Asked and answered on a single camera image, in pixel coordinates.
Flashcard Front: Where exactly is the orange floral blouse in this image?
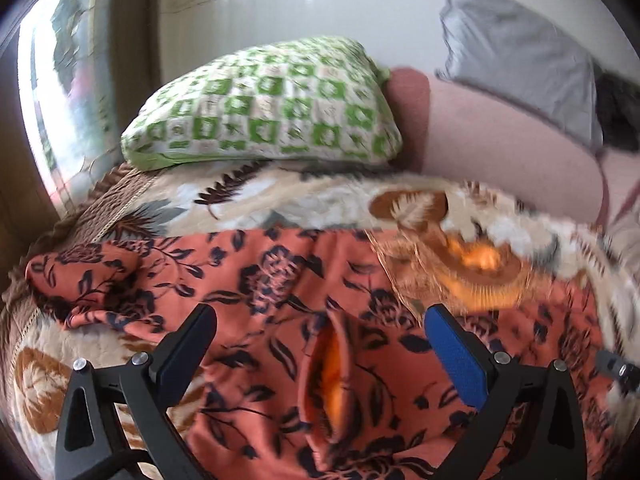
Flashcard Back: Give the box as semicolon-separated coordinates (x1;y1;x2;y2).
25;229;613;479

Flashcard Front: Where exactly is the pink sofa cushion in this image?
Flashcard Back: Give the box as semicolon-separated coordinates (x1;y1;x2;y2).
599;148;640;224

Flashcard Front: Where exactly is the leaf-pattern fleece blanket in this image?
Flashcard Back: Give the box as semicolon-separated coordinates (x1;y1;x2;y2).
1;162;639;479

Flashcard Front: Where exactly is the black furry item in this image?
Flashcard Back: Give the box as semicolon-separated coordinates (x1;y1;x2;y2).
596;72;639;153

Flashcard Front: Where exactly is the pink bolster cushion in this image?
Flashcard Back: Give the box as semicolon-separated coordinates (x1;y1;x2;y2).
383;67;608;226

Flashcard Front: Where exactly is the grey pillow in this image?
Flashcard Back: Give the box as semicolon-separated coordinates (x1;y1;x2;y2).
437;0;603;152

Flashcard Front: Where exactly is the green white checkered pillow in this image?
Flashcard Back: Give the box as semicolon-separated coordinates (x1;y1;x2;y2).
120;37;402;171

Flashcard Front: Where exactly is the stained glass window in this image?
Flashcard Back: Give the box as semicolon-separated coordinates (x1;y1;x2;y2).
17;0;122;216

